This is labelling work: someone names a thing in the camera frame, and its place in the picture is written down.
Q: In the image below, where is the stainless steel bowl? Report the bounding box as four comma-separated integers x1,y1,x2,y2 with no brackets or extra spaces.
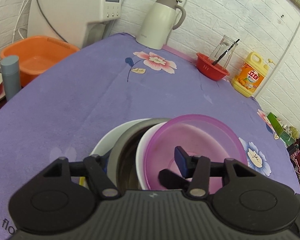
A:
107,118,169,194

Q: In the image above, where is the purple plastic bowl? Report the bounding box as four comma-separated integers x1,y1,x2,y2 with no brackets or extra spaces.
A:
144,114,247,190

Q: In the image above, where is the large white floral plate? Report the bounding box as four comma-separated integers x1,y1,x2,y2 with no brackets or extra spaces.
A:
90,118,149,156

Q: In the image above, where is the green storage box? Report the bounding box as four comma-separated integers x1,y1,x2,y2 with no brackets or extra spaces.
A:
267,113,296,146

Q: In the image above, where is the red plastic basket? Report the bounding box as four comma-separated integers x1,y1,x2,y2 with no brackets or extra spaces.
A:
196,53,230,81

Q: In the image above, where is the yellow detergent bottle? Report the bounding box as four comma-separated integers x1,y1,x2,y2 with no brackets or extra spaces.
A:
231,51,275,98

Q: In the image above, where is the purple floral tablecloth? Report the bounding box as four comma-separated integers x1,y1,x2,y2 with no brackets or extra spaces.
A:
0,34,300,239

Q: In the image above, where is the black stirring stick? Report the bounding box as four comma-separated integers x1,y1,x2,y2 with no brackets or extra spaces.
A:
211,38,241,66

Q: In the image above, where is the white thermos jug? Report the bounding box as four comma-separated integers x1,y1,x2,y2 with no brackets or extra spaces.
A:
136,0,186,50

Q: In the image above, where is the orange plastic basin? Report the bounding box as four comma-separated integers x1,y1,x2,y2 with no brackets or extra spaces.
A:
0,36,80,87

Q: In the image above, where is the grey blue cup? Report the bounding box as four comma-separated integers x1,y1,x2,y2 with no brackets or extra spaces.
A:
1,55,21,101

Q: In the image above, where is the white water dispenser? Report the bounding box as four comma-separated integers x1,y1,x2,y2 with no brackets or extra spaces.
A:
27,0,124,48

